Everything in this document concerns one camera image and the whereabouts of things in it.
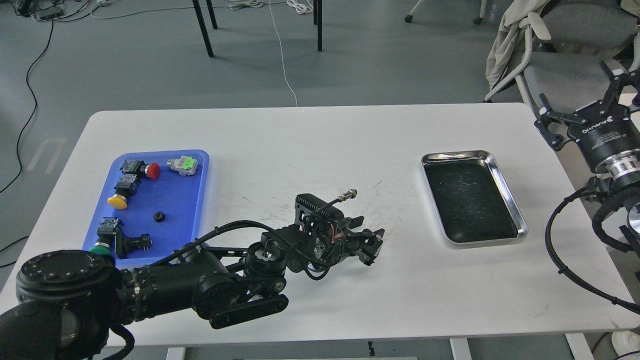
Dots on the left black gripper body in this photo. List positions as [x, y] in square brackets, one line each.
[322, 238]

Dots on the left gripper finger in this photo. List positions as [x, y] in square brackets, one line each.
[349, 223]
[368, 245]

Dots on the grey office chair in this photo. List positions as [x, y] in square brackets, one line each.
[559, 51]

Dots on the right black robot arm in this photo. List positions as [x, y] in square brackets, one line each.
[616, 222]

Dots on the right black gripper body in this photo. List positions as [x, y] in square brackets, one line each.
[604, 135]

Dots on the black selector switch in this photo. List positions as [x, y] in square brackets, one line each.
[125, 244]

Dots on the silver metal tray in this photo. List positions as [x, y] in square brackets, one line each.
[474, 203]

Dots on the red push button switch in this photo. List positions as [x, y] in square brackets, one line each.
[140, 168]

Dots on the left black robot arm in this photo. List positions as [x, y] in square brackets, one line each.
[71, 300]

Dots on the yellow push button switch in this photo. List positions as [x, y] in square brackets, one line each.
[126, 186]

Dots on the beige jacket on chair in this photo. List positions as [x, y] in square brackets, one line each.
[507, 37]

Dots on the blue plastic tray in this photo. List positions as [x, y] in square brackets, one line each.
[179, 197]

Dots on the green grey connector block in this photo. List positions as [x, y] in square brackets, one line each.
[184, 165]

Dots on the green push button switch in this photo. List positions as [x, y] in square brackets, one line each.
[110, 237]

